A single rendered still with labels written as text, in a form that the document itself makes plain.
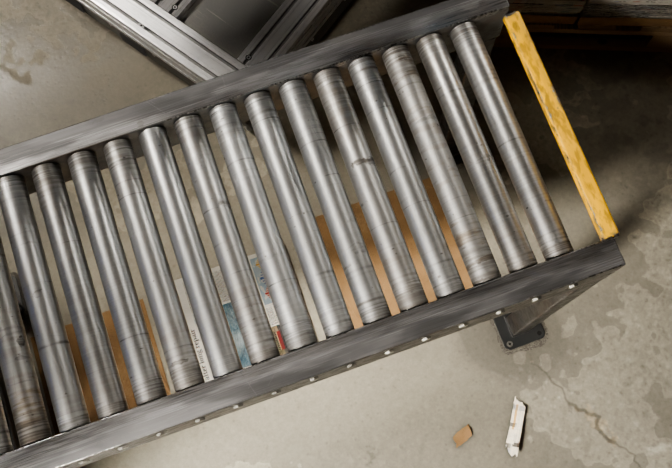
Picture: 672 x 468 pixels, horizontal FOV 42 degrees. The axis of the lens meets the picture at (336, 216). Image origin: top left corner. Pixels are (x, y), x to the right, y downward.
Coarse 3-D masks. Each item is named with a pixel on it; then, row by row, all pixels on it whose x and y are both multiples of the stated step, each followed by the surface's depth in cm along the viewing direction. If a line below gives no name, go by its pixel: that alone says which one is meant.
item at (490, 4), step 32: (448, 0) 157; (480, 0) 157; (352, 32) 156; (384, 32) 156; (416, 32) 156; (448, 32) 158; (480, 32) 163; (256, 64) 155; (288, 64) 155; (320, 64) 155; (384, 64) 162; (160, 96) 154; (192, 96) 154; (224, 96) 154; (64, 128) 153; (96, 128) 153; (128, 128) 152; (0, 160) 151; (32, 160) 151; (64, 160) 153; (32, 192) 162
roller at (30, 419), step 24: (0, 240) 150; (0, 264) 148; (0, 288) 146; (0, 312) 145; (0, 336) 144; (24, 336) 146; (0, 360) 143; (24, 360) 143; (24, 384) 142; (24, 408) 140; (24, 432) 140; (48, 432) 141
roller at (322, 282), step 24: (264, 96) 154; (264, 120) 152; (264, 144) 152; (288, 144) 153; (288, 168) 150; (288, 192) 149; (288, 216) 148; (312, 216) 149; (312, 240) 147; (312, 264) 146; (312, 288) 145; (336, 288) 145; (336, 312) 143
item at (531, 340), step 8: (496, 320) 222; (504, 320) 222; (496, 328) 222; (504, 328) 221; (536, 328) 221; (544, 328) 221; (504, 336) 221; (512, 336) 220; (520, 336) 221; (528, 336) 221; (536, 336) 221; (544, 336) 221; (504, 344) 220; (512, 344) 220; (520, 344) 220; (528, 344) 220; (536, 344) 220; (504, 352) 220; (512, 352) 220
